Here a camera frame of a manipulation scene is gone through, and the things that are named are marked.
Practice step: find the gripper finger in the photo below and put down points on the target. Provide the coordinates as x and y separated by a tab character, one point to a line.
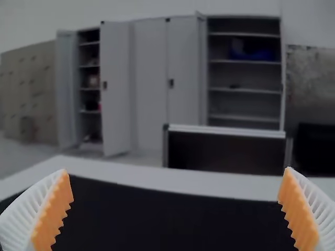
308	209
34	211

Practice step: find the black crate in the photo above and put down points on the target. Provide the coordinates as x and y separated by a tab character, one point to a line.
316	149

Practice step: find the black panelled table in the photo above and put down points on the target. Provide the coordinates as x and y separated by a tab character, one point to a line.
225	154

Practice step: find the beige cardboard box stack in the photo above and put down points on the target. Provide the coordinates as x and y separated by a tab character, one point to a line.
28	94

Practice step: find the black mat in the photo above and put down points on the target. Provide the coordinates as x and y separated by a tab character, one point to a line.
172	225

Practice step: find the grey cupboard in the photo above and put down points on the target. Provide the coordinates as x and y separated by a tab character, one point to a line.
115	91
183	73

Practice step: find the blue container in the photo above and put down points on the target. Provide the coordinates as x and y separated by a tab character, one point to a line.
251	52

